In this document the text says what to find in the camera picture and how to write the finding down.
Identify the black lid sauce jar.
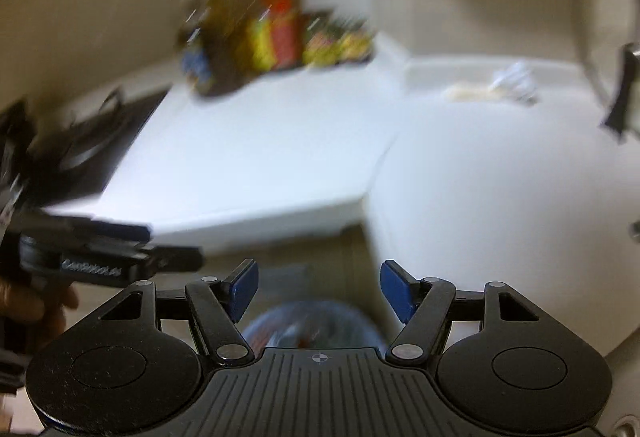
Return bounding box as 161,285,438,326
301,16,342,66

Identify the amber oil bottle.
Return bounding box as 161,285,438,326
200,0,252,97

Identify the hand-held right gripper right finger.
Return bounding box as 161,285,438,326
380,259,542,365

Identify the crumpled white paper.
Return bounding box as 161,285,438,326
491,62,540,106

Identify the person's left hand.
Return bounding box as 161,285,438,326
0,278,81,354

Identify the orange handle oil bottle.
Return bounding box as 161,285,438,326
245,0,304,71

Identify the blue label oil bottle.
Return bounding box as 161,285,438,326
179,30,217,94

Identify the glass pot lid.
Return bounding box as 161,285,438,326
571,0,640,145

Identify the blue lined waste bin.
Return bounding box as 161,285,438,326
240,299,387,353

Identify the checkered lid sauce jar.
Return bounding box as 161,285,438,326
339,20,374,64

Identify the black gas stove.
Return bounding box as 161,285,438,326
0,90,172,209

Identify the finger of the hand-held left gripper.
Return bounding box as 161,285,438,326
47,216,154,244
120,243,207,275

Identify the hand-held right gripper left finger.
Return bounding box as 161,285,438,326
99,259,261,366

